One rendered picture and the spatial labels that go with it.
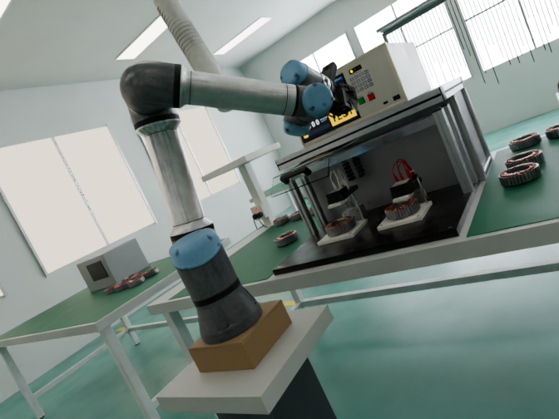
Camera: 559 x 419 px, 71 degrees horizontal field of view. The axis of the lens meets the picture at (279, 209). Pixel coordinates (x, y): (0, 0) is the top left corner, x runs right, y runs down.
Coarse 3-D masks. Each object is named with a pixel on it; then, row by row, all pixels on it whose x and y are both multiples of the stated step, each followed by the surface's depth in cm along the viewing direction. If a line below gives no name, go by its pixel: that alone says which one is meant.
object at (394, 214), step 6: (414, 198) 129; (396, 204) 133; (402, 204) 133; (408, 204) 125; (414, 204) 125; (384, 210) 132; (390, 210) 128; (396, 210) 126; (402, 210) 125; (408, 210) 125; (414, 210) 125; (390, 216) 128; (396, 216) 126; (402, 216) 125
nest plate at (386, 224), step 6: (420, 204) 133; (426, 204) 130; (432, 204) 131; (420, 210) 126; (426, 210) 125; (408, 216) 125; (414, 216) 123; (420, 216) 120; (384, 222) 131; (390, 222) 128; (396, 222) 125; (402, 222) 124; (408, 222) 123; (378, 228) 129; (384, 228) 128
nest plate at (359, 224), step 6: (360, 222) 145; (366, 222) 145; (354, 228) 141; (360, 228) 140; (342, 234) 140; (348, 234) 136; (354, 234) 136; (324, 240) 142; (330, 240) 140; (336, 240) 139
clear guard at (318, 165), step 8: (344, 144) 147; (328, 152) 142; (312, 160) 134; (320, 160) 128; (328, 160) 125; (296, 168) 134; (312, 168) 129; (320, 168) 126; (328, 168) 124; (296, 176) 132; (304, 176) 130; (312, 176) 127; (320, 176) 125; (280, 184) 136; (288, 184) 134; (296, 184) 131; (304, 184) 128; (272, 192) 138; (280, 192) 135
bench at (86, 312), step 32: (128, 288) 257; (160, 288) 232; (32, 320) 318; (64, 320) 248; (96, 320) 203; (128, 320) 395; (192, 320) 330; (0, 352) 310; (96, 352) 364; (128, 384) 210
